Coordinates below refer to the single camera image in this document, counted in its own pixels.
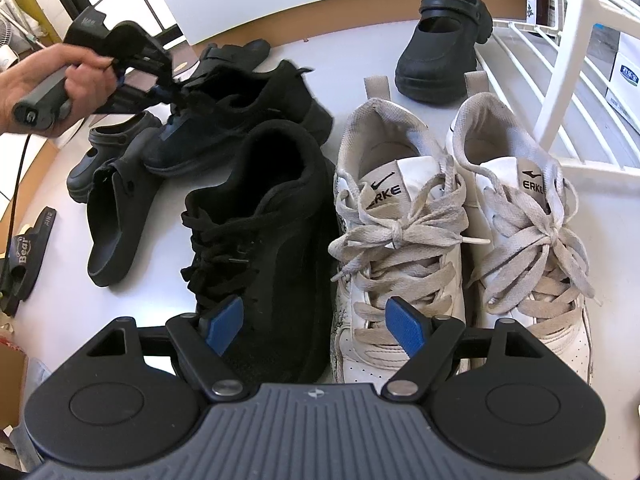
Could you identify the white lace-up sneaker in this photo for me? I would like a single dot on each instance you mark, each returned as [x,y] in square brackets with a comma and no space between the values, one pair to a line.
[400,270]
[530,260]

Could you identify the white standing fan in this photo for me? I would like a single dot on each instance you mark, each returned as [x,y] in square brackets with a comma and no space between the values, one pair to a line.
[7,30]

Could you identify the white carton blue label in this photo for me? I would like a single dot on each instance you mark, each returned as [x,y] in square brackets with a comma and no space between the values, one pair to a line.
[625,77]

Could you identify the white metal shoe rack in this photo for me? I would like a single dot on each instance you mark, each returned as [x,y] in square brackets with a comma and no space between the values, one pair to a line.
[560,80]

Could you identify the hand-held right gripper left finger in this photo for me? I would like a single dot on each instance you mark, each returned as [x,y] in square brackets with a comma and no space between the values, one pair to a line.
[225,322]

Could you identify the black printed slide sandal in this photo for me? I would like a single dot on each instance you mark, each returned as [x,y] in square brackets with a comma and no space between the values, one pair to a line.
[30,255]

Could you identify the red patterned packet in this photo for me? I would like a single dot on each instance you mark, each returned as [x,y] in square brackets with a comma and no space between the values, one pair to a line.
[7,344]

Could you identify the plain cardboard box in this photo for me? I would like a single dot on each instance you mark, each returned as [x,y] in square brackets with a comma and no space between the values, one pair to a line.
[10,390]

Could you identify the brown bottle white label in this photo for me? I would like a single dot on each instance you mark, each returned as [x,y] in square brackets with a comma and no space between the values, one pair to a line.
[537,2]

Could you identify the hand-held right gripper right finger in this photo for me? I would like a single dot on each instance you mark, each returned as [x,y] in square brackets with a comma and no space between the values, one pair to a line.
[405,327]

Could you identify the person's left hand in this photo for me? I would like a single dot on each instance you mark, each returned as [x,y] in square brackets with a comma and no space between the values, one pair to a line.
[30,80]

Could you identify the brown door mat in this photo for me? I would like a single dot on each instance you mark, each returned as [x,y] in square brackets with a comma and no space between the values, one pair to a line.
[192,60]

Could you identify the black suede lace-up sneaker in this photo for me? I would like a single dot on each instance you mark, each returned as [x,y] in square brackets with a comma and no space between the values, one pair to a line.
[280,240]
[240,120]

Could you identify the black buckle clog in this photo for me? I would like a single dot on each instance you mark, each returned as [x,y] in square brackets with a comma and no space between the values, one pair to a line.
[120,240]
[240,52]

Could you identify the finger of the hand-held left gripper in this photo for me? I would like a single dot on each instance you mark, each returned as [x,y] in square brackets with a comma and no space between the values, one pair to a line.
[165,92]

